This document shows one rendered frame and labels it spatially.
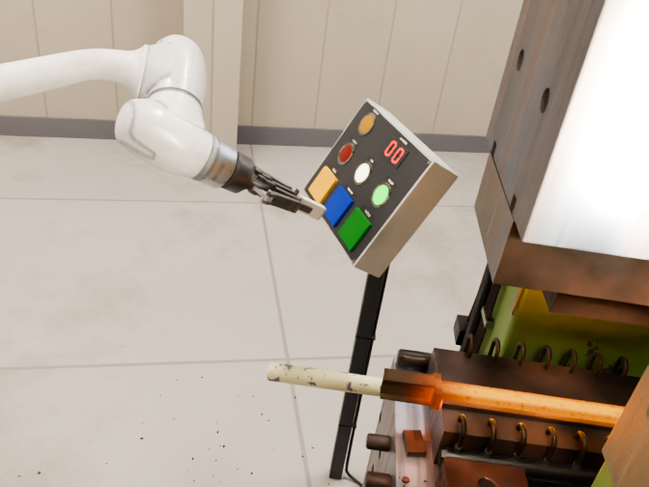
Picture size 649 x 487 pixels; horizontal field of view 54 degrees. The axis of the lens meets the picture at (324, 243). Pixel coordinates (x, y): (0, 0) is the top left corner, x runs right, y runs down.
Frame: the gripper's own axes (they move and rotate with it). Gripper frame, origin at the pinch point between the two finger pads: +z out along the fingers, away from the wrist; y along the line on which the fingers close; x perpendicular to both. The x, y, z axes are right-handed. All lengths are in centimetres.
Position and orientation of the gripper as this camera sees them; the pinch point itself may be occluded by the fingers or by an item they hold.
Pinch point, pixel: (308, 207)
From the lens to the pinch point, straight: 130.8
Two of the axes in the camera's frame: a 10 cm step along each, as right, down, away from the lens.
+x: 5.7, -7.7, -2.9
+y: 3.5, 5.5, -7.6
